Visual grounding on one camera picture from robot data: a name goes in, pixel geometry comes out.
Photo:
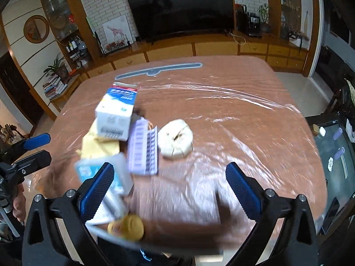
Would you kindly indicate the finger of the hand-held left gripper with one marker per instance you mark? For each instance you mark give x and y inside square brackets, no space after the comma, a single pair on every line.
[36,140]
[37,159]

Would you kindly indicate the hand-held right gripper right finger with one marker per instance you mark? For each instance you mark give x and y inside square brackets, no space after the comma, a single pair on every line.
[241,191]

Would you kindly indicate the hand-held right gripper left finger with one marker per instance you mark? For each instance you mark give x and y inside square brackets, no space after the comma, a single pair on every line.
[97,191]

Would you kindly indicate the clear plastic floss pick box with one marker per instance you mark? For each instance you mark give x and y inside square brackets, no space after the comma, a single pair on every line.
[122,171]

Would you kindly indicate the purple pill organiser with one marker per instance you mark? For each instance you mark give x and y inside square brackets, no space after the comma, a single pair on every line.
[144,149]

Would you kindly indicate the white and blue carton box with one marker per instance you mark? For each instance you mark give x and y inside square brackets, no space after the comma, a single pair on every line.
[116,113]

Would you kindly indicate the person's left hand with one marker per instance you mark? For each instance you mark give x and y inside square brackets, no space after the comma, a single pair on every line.
[18,203]

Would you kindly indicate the white paper packet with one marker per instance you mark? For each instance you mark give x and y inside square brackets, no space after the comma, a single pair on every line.
[111,205]

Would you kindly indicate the yellow cloth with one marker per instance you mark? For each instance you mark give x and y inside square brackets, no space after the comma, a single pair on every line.
[95,145]

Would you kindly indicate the yellow round bottle cap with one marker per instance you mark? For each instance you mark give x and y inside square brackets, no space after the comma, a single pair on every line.
[127,227]

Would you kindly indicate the stack of books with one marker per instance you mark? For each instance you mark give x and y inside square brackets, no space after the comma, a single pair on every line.
[54,87]

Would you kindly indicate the potted spider plant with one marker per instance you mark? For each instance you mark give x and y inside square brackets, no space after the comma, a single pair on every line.
[59,68]

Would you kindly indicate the crumpled white tissue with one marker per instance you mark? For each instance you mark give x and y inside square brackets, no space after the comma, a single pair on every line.
[176,140]

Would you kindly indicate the glass side table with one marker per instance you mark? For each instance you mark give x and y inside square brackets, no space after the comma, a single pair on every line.
[335,171]

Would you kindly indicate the glass display cabinet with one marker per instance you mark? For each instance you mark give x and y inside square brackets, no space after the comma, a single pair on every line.
[62,19]

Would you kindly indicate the giraffe picture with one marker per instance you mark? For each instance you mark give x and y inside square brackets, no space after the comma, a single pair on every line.
[116,33]

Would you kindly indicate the wooden television cabinet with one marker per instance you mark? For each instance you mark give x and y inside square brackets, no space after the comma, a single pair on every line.
[216,48]

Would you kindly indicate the black coffee machine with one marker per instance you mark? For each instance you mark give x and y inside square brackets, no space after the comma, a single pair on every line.
[253,23]

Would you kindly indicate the small green potted plant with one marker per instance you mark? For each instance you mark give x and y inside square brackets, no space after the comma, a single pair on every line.
[265,19]

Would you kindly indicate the black flat television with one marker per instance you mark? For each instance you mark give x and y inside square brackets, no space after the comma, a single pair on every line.
[180,11]

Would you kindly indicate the round wooden wall plaque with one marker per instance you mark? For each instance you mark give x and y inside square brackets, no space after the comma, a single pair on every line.
[36,29]

